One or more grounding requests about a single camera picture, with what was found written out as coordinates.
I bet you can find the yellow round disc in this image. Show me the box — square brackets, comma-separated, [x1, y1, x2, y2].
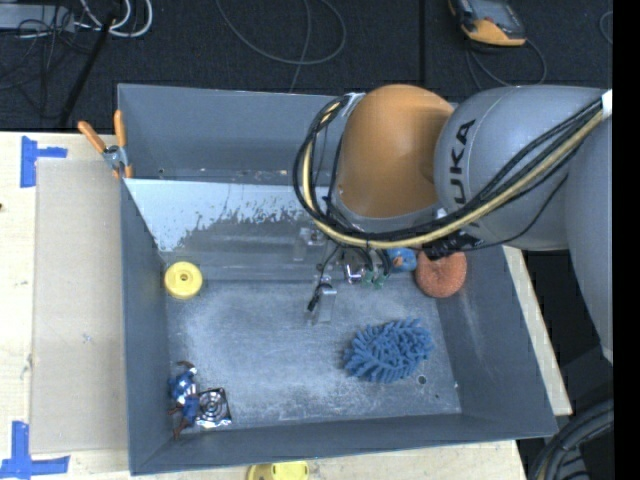
[164, 261, 205, 301]

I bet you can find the grey metal bin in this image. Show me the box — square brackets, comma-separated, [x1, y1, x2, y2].
[115, 83, 560, 477]

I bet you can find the yellow flat disc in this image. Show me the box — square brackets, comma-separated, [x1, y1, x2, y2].
[245, 460, 311, 480]

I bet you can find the orange round scrubber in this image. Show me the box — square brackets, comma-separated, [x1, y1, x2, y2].
[414, 249, 469, 300]

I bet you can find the blue microfibre duster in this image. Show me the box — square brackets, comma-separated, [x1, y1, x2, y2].
[342, 316, 436, 384]

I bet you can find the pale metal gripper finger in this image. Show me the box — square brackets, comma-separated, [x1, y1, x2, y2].
[296, 226, 326, 264]
[309, 283, 338, 326]

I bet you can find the blue action figure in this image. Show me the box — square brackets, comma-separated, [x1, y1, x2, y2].
[166, 360, 202, 440]

